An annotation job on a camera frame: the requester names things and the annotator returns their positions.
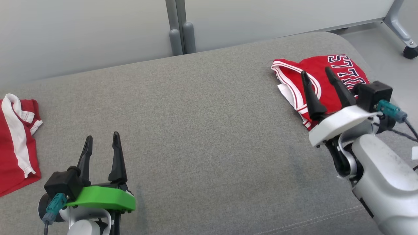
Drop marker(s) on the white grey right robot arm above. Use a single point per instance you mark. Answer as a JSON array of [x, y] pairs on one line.
[[385, 176]]

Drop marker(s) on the teal right camera connector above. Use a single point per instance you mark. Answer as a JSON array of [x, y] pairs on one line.
[[392, 111]]

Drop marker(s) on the teal left camera connector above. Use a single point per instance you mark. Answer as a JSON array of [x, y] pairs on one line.
[[55, 205]]

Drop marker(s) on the grey fabric sofa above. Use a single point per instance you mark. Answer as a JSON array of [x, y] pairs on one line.
[[209, 130]]

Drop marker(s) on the grey wheeled table leg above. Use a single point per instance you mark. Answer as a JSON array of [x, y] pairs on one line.
[[396, 23]]

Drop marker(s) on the red jersey with white sleeves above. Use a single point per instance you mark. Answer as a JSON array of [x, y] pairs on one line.
[[323, 65]]

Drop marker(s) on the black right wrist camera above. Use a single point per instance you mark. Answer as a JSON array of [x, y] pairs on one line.
[[374, 94]]

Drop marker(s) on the red shorts with white stripes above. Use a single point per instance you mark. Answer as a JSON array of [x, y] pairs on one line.
[[13, 147]]

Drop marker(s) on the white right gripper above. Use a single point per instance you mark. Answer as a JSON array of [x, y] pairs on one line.
[[339, 122]]

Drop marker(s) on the black caster wheel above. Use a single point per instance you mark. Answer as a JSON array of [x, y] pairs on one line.
[[410, 53]]

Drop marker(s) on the teal camera connector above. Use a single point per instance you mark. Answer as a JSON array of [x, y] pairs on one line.
[[55, 205], [392, 111]]

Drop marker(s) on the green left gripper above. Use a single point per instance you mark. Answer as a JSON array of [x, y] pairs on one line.
[[104, 197]]

